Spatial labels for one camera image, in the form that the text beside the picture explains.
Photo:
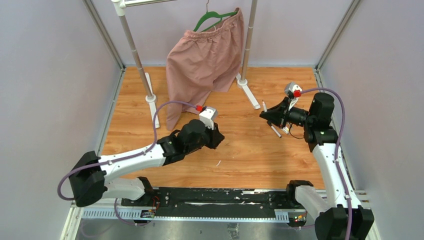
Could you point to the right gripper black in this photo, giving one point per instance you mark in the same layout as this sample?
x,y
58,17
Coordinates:
x,y
278,115

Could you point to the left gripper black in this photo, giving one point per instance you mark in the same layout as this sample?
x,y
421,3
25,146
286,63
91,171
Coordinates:
x,y
216,136

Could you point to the white marker red tip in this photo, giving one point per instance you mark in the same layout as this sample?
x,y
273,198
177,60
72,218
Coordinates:
x,y
264,106

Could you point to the white marker teal tip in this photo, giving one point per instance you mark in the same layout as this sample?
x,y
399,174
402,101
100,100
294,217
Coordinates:
x,y
274,129

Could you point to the white marker grey tip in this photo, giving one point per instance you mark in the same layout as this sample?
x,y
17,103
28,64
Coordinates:
x,y
286,129

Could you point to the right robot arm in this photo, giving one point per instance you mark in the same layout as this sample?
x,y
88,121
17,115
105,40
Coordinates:
x,y
341,215

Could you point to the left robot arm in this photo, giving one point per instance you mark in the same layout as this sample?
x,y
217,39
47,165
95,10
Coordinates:
x,y
101,177

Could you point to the pink shorts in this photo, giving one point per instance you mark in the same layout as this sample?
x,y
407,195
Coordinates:
x,y
201,63

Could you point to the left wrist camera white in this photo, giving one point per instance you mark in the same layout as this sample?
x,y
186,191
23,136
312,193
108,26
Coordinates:
x,y
207,116

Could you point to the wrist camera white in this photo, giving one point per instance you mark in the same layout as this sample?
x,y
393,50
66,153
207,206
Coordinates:
x,y
207,116
293,92

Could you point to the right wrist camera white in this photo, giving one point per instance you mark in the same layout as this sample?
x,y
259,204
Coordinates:
x,y
293,92

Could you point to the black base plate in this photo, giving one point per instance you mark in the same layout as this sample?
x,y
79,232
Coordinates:
x,y
220,204

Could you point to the aluminium frame rail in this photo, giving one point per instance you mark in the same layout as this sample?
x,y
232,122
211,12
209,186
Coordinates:
x,y
111,209

